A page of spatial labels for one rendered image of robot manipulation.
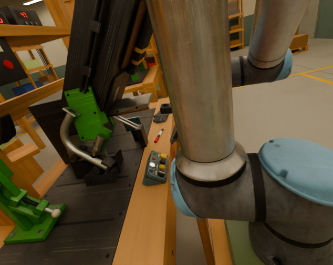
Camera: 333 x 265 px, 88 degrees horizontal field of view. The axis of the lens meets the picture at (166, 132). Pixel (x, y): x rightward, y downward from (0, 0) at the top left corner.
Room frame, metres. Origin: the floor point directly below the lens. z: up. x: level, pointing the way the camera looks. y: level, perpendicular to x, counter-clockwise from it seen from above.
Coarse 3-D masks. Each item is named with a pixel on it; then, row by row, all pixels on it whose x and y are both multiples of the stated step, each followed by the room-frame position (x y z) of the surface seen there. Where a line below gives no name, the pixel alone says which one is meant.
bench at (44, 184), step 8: (152, 104) 1.46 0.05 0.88; (176, 144) 1.40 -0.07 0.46; (56, 168) 0.83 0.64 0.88; (64, 168) 0.81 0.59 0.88; (48, 176) 0.77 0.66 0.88; (56, 176) 0.75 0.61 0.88; (40, 184) 0.72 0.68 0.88; (48, 184) 0.70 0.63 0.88; (40, 192) 0.65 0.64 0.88; (16, 224) 0.50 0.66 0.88; (0, 232) 0.48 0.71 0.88; (8, 232) 0.47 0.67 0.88; (0, 240) 0.44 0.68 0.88; (0, 248) 0.41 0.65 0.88
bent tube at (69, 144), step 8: (72, 112) 0.69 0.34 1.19; (64, 120) 0.66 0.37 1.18; (64, 128) 0.66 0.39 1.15; (64, 136) 0.65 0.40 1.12; (64, 144) 0.65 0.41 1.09; (72, 144) 0.65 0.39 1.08; (72, 152) 0.63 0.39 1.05; (80, 152) 0.63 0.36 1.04; (88, 160) 0.61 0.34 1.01; (96, 160) 0.61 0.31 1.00; (104, 168) 0.59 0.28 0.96
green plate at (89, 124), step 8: (88, 88) 0.70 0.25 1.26; (72, 96) 0.71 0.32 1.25; (80, 96) 0.70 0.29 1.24; (88, 96) 0.69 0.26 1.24; (72, 104) 0.70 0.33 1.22; (80, 104) 0.70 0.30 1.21; (88, 104) 0.69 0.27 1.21; (96, 104) 0.69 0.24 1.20; (80, 112) 0.69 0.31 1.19; (88, 112) 0.68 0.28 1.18; (96, 112) 0.68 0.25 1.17; (80, 120) 0.68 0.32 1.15; (88, 120) 0.68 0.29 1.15; (96, 120) 0.67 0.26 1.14; (104, 120) 0.71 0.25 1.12; (80, 128) 0.68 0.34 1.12; (88, 128) 0.67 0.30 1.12; (96, 128) 0.66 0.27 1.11; (80, 136) 0.67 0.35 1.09; (88, 136) 0.66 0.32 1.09; (96, 136) 0.66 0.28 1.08
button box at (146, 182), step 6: (150, 156) 0.60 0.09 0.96; (156, 156) 0.60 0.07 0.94; (168, 156) 0.62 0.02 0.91; (150, 162) 0.55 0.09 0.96; (156, 162) 0.56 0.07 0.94; (150, 168) 0.52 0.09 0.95; (156, 168) 0.53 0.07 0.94; (144, 174) 0.54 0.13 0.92; (150, 174) 0.50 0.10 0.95; (156, 174) 0.50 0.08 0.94; (144, 180) 0.50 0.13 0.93; (150, 180) 0.49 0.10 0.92; (156, 180) 0.49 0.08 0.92; (162, 180) 0.48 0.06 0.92
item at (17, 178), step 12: (48, 0) 1.51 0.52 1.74; (60, 0) 1.54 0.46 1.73; (60, 12) 1.50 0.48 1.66; (60, 24) 1.50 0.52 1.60; (0, 156) 0.61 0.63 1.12; (12, 168) 0.62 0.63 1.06; (12, 180) 0.59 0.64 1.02; (24, 180) 0.62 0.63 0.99; (36, 192) 0.63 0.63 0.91; (0, 216) 0.50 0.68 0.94
